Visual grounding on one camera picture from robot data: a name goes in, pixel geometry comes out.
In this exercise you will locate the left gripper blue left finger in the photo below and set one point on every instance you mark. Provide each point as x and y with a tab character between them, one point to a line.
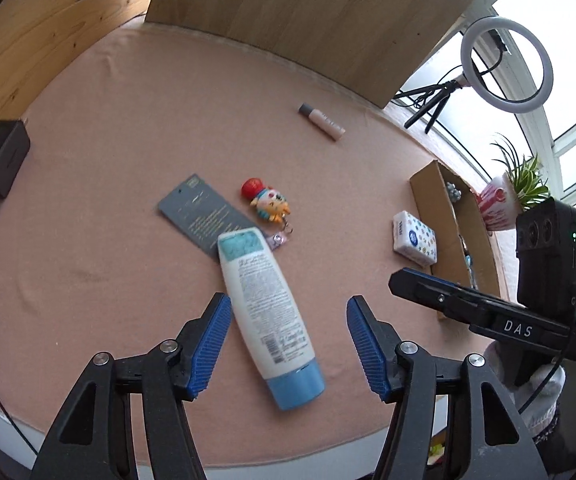
201	341

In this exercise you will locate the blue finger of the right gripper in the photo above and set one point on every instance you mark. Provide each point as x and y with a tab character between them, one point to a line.
406	281
459	307

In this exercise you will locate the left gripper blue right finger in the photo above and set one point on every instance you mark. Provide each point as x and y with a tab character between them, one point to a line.
375	343

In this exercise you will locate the clear blue spray bottle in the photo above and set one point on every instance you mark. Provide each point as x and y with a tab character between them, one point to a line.
469	264

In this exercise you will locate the white blue lotion tube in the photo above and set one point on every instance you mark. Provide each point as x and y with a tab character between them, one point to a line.
269	319

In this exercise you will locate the cartoon doll keychain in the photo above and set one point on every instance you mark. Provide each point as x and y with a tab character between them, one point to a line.
268	203

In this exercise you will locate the small pink bottle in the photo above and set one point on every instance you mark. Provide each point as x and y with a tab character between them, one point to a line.
322	121

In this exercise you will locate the white massager with grey balls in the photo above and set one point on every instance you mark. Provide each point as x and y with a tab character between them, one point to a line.
454	193

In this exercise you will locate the white gloved right hand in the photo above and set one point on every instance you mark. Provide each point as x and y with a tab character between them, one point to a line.
532	389

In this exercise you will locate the brown cardboard box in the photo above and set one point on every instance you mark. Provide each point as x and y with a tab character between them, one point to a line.
449	222

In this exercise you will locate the patterned tissue pack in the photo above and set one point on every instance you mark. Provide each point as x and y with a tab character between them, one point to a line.
414	240

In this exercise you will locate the red white ceramic pot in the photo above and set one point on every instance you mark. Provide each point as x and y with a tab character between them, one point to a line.
498	204

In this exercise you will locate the dark grey card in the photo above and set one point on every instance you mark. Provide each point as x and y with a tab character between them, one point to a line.
201	214

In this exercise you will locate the spider plant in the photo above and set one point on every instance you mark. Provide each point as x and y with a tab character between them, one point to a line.
524	174

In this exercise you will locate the black tripod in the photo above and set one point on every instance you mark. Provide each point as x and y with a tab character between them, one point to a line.
429	100

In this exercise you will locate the light wooden board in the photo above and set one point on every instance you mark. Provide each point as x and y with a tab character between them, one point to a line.
370	47

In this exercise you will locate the black power adapter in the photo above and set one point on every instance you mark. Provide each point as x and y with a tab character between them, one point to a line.
15	144

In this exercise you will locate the pine slatted board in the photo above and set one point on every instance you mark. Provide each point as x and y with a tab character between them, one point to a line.
40	38

